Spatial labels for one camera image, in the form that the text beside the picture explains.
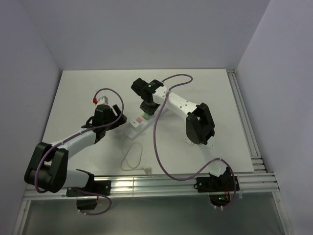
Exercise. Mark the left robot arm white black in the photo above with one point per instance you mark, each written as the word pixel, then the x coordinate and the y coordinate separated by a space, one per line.
pixel 48 166

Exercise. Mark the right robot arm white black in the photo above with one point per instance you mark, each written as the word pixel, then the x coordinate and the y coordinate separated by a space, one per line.
pixel 198 119

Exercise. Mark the white plug with switch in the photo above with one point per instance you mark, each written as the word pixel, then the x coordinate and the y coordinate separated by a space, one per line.
pixel 189 142

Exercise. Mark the green plug adapter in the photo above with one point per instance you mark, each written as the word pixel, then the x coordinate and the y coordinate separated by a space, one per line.
pixel 146 115

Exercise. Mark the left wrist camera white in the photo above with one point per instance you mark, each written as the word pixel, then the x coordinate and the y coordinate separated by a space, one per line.
pixel 101 101

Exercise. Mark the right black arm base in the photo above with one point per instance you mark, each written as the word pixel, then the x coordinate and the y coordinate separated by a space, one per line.
pixel 210 187

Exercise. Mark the white colourful power strip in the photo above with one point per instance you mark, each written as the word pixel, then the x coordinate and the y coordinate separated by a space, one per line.
pixel 138 124

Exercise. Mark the aluminium frame rail right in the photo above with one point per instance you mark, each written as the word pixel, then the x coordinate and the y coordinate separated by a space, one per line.
pixel 255 154

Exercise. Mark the aluminium frame rail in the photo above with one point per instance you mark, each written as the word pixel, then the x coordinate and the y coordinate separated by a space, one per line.
pixel 255 154
pixel 161 185

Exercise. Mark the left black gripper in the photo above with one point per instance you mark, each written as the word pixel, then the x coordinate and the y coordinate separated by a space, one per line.
pixel 121 120

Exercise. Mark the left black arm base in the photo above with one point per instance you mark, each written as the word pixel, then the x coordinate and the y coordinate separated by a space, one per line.
pixel 95 188

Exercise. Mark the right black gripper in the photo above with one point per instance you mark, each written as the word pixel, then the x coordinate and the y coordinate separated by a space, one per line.
pixel 150 111

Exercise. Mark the aluminium frame rail front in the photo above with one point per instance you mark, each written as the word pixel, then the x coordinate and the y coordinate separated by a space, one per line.
pixel 161 185

